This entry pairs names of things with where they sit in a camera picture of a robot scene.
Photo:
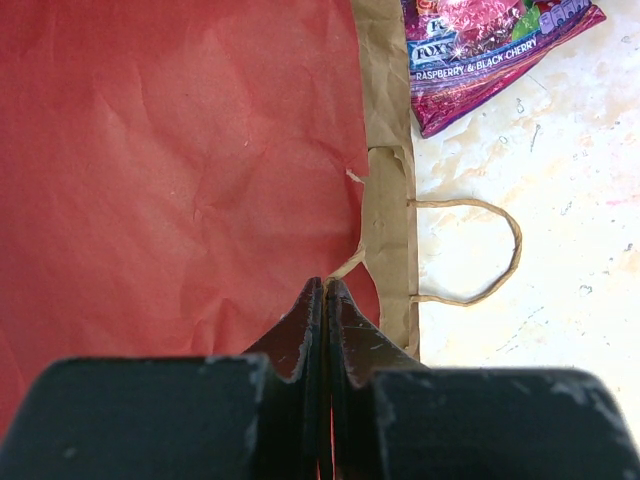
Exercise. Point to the red brown paper bag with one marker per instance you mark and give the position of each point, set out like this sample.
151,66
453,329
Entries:
172,172

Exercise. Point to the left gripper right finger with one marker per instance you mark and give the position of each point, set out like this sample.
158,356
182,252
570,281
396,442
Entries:
395,418

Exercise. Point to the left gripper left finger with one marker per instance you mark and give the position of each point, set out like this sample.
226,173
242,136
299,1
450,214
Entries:
249,416

